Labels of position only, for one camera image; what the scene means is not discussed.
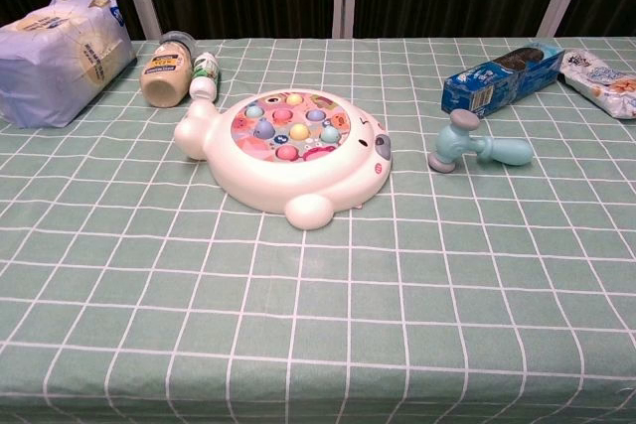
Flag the teal toy hammer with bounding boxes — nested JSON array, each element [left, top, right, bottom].
[[427, 109, 535, 176]]

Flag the white fish-shaped toy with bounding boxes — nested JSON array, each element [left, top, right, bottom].
[[173, 88, 394, 231]]

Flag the green checked tablecloth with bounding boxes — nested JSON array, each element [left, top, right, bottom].
[[0, 36, 636, 424]]

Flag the small green white bottle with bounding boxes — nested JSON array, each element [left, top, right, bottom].
[[189, 52, 222, 101]]

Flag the beige mayonnaise squeeze bottle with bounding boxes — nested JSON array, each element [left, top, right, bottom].
[[139, 30, 196, 108]]

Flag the blue cookie box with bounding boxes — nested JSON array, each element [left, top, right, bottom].
[[441, 41, 565, 120]]

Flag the lilac tissue pack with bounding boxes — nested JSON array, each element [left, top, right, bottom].
[[0, 0, 136, 129]]

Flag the white snack bag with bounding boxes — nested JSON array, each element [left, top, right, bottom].
[[558, 49, 636, 120]]

